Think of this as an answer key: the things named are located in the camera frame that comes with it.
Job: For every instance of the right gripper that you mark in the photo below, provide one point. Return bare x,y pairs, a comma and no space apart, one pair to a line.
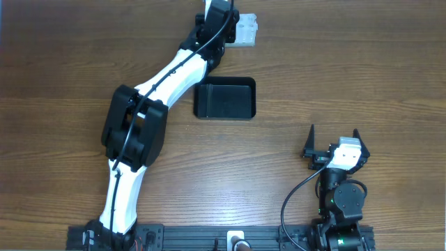
317,159

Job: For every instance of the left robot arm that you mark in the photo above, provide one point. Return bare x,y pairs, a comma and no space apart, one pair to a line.
184,75

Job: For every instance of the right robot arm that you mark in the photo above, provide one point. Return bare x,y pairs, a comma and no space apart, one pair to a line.
345,199

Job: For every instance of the black tray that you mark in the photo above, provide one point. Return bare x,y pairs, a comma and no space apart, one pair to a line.
226,99

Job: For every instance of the white test tube rack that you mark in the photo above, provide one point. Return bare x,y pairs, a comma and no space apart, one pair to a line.
246,33

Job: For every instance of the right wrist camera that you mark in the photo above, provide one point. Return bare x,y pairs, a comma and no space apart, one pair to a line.
345,153

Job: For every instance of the mounting rail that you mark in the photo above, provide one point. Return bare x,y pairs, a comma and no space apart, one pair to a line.
209,238

